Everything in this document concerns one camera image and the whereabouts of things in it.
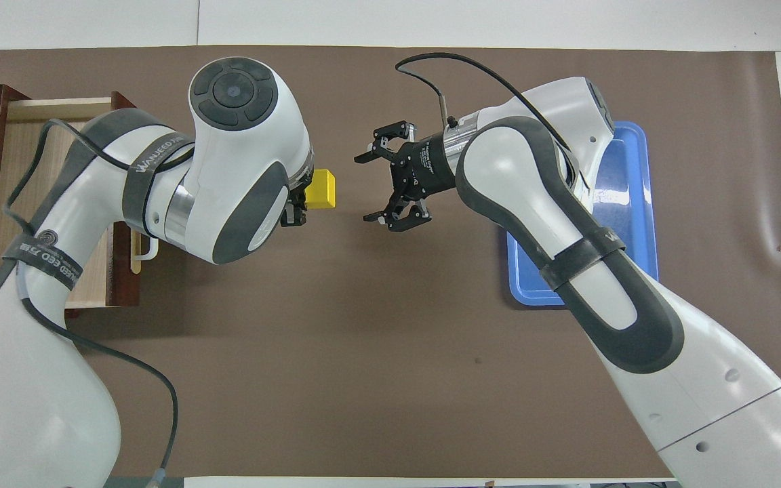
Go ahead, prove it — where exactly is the brown table mat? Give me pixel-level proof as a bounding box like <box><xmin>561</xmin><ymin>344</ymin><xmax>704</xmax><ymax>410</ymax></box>
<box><xmin>0</xmin><ymin>45</ymin><xmax>781</xmax><ymax>479</ymax></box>

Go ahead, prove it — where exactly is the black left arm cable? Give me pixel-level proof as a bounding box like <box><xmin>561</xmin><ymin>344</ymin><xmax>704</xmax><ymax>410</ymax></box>
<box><xmin>3</xmin><ymin>119</ymin><xmax>180</xmax><ymax>488</ymax></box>

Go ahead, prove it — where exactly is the blue plastic tray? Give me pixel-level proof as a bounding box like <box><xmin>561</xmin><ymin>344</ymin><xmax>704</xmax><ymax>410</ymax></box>
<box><xmin>506</xmin><ymin>121</ymin><xmax>660</xmax><ymax>308</ymax></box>

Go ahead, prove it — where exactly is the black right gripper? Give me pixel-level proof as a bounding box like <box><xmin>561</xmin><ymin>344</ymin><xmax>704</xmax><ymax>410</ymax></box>
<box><xmin>354</xmin><ymin>121</ymin><xmax>459</xmax><ymax>232</ymax></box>

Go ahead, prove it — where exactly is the white drawer handle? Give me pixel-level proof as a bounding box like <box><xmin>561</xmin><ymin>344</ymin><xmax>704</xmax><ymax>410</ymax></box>
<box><xmin>134</xmin><ymin>230</ymin><xmax>160</xmax><ymax>262</ymax></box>

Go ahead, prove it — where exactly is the dark wooden drawer cabinet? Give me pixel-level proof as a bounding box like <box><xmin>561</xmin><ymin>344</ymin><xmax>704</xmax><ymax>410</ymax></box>
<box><xmin>0</xmin><ymin>91</ymin><xmax>143</xmax><ymax>310</ymax></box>

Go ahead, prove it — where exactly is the yellow cube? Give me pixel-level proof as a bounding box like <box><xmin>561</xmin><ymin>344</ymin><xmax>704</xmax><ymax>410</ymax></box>
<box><xmin>305</xmin><ymin>169</ymin><xmax>338</xmax><ymax>209</ymax></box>

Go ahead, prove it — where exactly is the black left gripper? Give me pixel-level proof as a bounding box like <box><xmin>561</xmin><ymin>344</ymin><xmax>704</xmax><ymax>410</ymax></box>
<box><xmin>282</xmin><ymin>166</ymin><xmax>315</xmax><ymax>228</ymax></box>

